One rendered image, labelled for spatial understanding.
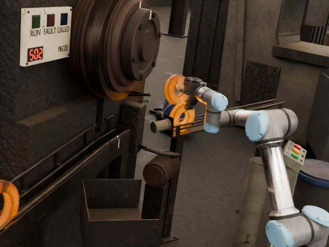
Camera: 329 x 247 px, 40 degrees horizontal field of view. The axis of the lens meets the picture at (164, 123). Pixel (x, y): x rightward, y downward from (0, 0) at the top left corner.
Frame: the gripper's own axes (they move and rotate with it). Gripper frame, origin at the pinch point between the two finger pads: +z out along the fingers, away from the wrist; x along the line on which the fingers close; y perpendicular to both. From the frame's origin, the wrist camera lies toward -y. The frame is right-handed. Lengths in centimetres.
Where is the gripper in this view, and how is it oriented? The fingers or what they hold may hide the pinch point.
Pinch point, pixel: (177, 86)
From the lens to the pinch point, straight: 237.1
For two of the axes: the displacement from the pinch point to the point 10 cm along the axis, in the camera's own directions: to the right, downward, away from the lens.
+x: -8.3, 0.5, -5.6
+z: -5.4, -3.5, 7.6
